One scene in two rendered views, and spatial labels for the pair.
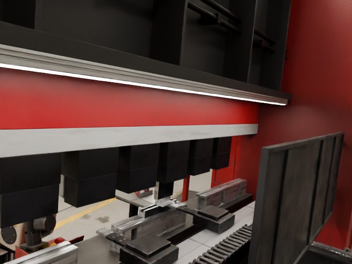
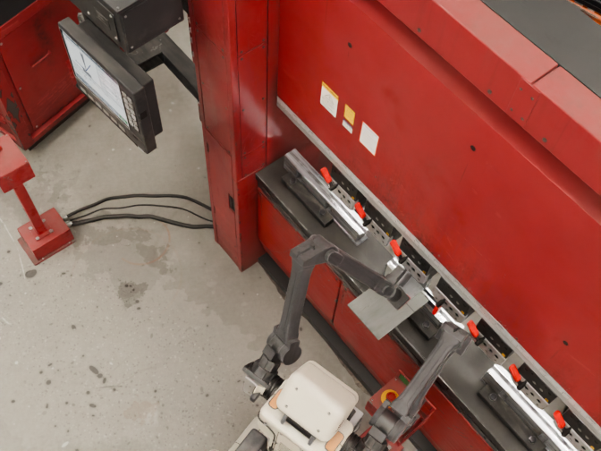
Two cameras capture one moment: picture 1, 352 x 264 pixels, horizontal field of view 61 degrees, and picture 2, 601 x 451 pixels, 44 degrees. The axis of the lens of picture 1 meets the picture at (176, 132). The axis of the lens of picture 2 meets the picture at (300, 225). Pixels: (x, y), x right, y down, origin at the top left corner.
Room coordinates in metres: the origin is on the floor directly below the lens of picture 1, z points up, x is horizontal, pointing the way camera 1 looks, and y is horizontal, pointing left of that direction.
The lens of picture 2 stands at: (1.42, 1.38, 3.58)
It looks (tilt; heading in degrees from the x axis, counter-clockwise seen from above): 60 degrees down; 281
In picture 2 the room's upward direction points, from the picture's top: 5 degrees clockwise
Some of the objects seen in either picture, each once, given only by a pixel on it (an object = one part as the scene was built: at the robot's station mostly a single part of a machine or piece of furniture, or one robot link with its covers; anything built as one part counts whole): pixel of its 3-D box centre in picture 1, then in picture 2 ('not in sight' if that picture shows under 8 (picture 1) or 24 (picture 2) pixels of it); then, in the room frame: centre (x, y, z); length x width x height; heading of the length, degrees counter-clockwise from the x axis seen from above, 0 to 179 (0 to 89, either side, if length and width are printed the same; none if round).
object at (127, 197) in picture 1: (136, 194); (388, 302); (1.28, 0.15, 1.00); 0.26 x 0.18 x 0.01; 54
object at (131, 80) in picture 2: not in sight; (115, 82); (2.47, -0.24, 1.42); 0.45 x 0.12 x 0.36; 149
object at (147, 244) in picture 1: (130, 242); not in sight; (0.81, 0.10, 1.01); 0.26 x 0.12 x 0.05; 54
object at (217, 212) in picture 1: (197, 211); not in sight; (1.10, -0.11, 1.01); 0.26 x 0.12 x 0.05; 54
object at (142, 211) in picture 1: (158, 207); (419, 287); (1.17, 0.04, 0.99); 0.20 x 0.03 x 0.03; 144
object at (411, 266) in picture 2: (169, 158); (420, 255); (1.21, 0.01, 1.18); 0.15 x 0.09 x 0.17; 144
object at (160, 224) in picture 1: (152, 224); (422, 299); (1.15, 0.06, 0.92); 0.39 x 0.06 x 0.10; 144
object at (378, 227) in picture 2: (196, 154); (384, 218); (1.37, -0.10, 1.18); 0.15 x 0.09 x 0.17; 144
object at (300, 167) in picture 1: (311, 194); not in sight; (1.08, -0.52, 1.12); 1.13 x 0.02 x 0.44; 144
